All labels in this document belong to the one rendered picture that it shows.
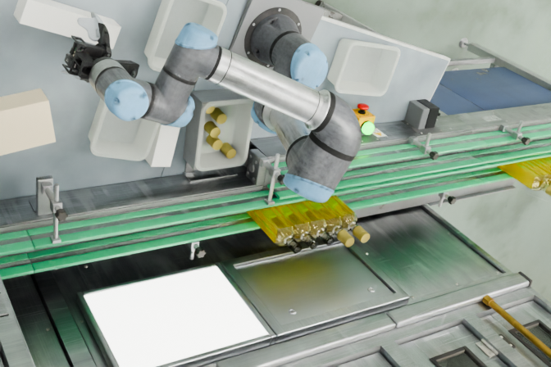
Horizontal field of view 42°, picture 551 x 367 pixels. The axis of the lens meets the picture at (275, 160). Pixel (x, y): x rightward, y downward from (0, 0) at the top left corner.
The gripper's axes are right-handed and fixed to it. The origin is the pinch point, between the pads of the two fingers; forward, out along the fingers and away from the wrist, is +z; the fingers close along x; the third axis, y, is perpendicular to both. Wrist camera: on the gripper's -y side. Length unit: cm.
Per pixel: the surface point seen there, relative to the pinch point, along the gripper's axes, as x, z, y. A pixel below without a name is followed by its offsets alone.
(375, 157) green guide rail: 14, -3, -104
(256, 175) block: 29, 4, -66
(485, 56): -19, 73, -230
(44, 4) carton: -3.9, 10.3, 7.9
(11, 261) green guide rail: 61, 0, 1
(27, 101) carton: 21.0, 10.4, 5.1
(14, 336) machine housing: 40, -55, 19
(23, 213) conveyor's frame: 51, 8, -1
